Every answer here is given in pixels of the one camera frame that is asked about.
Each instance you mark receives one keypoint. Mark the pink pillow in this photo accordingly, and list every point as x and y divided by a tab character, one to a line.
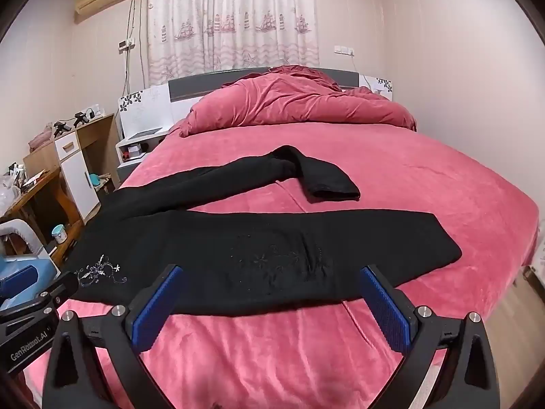
298	102

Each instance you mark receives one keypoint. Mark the grey and white headboard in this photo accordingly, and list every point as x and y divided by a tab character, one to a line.
187	87

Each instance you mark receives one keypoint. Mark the white and teal cup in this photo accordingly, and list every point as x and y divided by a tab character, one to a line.
59	234

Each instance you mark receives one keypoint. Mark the white wall switch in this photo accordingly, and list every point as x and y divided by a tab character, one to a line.
127	43

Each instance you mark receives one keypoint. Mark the wooden desk with white door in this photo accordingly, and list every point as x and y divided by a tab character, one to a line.
98	136

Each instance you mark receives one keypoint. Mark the ship print curtain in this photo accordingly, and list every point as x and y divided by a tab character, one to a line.
234	17

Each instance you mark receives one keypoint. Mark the teal object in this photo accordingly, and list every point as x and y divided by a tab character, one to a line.
96	179

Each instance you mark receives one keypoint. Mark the pink bag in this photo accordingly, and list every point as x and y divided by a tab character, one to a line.
40	140

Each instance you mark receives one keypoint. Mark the white nightstand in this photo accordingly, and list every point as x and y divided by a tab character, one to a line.
127	166

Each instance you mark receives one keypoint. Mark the bed with pink sheet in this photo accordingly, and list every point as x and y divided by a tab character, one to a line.
425	200

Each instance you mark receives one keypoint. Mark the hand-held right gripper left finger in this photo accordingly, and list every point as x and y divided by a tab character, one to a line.
155	306

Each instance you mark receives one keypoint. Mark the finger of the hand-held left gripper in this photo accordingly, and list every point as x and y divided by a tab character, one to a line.
61	285
17	279

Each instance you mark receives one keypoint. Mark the white plastic bag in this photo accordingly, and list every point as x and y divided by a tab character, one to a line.
8	196

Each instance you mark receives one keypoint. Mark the black device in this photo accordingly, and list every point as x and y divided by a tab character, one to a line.
81	118
60	129

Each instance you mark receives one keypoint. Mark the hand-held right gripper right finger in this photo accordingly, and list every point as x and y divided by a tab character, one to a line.
385	309

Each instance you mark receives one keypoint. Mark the grey flat pad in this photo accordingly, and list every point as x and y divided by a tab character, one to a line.
147	133

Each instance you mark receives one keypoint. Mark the black pants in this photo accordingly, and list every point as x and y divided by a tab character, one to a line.
255	243

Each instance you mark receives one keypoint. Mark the white and blue plastic chair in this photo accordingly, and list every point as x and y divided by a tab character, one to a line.
30	238

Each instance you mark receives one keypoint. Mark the white wall outlet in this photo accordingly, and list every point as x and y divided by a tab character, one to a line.
344	50

